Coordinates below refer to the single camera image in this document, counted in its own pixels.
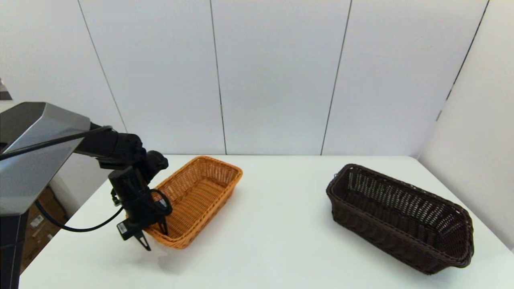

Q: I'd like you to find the orange wicker basket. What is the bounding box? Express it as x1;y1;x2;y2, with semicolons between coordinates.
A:
143;156;243;250

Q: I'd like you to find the dark brown wicker basket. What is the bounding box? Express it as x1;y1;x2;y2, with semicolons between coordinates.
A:
326;163;475;275

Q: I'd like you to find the labelled brown cardboard box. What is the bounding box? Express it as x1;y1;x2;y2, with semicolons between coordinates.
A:
24;187;68;251

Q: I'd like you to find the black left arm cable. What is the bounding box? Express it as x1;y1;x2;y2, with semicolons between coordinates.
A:
0;125;173;233

